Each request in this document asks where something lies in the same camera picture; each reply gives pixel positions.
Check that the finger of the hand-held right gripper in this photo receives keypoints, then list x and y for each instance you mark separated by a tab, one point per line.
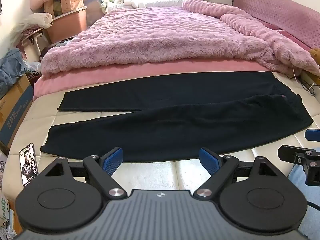
313	134
290	153

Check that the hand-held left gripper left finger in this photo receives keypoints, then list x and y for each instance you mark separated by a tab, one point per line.
113	158

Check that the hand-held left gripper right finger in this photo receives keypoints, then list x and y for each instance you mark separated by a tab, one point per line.
208	159

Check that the black pants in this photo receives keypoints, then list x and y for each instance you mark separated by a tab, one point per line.
175	127

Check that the cream leather mattress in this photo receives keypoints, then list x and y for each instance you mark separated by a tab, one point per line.
150	175

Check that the person's blue jeans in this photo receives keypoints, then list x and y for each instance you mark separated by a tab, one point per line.
310	192

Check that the smartphone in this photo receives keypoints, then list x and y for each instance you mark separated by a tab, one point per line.
28	163

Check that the pink bed sheet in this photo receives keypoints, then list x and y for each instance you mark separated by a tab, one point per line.
105	73

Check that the cardboard box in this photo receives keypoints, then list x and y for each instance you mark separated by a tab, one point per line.
16	110

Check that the pink fluffy blanket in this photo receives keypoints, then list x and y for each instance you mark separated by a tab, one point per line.
165	35

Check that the blue plastic bag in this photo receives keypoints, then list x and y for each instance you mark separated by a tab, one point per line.
10	66

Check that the white stand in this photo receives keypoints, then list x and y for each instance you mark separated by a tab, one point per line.
33	45

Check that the pink storage bin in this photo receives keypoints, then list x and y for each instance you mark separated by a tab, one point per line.
66	25

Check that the white plastic bag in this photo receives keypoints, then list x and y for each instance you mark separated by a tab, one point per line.
32	21

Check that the white bedding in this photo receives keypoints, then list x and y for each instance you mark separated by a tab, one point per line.
152	2

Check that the floral fabric box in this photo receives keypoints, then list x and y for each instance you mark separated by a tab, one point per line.
63	1

